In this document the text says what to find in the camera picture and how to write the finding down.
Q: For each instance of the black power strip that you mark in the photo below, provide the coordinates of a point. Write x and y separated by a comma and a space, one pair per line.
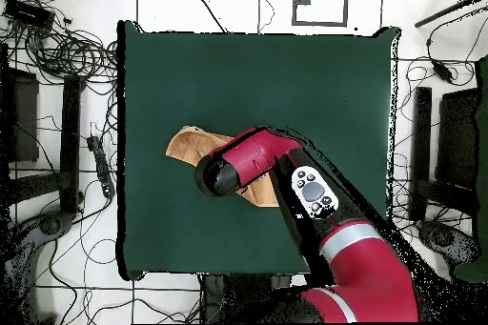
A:
101, 166

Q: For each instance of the black tripod pole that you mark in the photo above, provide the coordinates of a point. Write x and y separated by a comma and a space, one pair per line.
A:
442, 12

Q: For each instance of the black power adapter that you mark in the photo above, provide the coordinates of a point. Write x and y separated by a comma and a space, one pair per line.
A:
442, 70

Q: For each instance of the black electronics box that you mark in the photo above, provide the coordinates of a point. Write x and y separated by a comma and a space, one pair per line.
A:
28, 14

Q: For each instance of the gray square floor frame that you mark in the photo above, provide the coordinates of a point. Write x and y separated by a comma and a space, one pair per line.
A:
320, 24

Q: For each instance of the gray stand foot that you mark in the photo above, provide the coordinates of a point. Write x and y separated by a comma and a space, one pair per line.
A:
49, 226
442, 237

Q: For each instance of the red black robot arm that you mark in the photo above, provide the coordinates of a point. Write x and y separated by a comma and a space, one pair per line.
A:
259, 153

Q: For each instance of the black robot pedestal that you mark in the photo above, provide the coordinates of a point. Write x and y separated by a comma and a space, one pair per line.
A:
236, 298

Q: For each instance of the black stand bar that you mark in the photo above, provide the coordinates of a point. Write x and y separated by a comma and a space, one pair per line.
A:
421, 142
70, 142

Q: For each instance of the dark green table cloth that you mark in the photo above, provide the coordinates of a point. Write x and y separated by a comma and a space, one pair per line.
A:
198, 85

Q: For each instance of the tan terry towel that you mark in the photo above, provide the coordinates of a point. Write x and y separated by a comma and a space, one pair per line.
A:
188, 146

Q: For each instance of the dark flat panel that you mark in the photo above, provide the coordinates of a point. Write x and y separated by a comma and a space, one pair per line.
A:
457, 138
24, 119

